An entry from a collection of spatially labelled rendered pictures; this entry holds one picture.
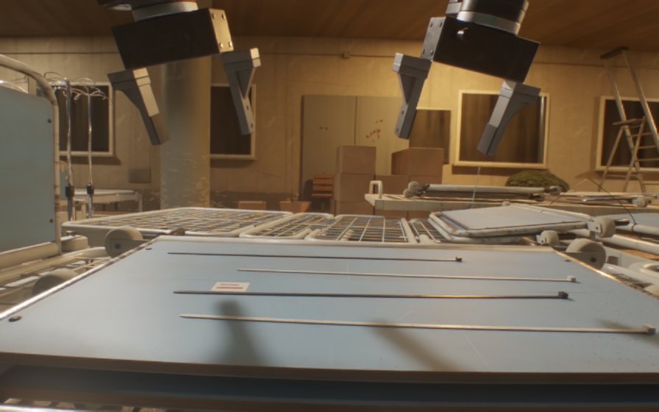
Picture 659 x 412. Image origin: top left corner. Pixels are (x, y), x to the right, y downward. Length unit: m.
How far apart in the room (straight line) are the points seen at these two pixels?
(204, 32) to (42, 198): 0.66
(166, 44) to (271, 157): 5.95
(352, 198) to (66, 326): 3.54
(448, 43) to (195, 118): 4.21
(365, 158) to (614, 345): 3.56
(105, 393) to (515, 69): 0.54
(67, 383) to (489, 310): 0.39
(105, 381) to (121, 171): 7.16
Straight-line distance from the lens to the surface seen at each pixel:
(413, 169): 3.98
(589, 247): 0.74
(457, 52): 0.47
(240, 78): 0.47
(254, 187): 6.44
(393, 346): 0.31
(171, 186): 4.53
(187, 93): 4.59
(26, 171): 0.97
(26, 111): 0.98
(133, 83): 0.53
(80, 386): 0.34
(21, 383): 0.37
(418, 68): 0.46
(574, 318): 0.43
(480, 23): 0.47
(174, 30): 0.48
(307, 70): 6.60
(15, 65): 0.98
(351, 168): 3.79
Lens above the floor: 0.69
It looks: 4 degrees down
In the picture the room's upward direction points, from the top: 2 degrees clockwise
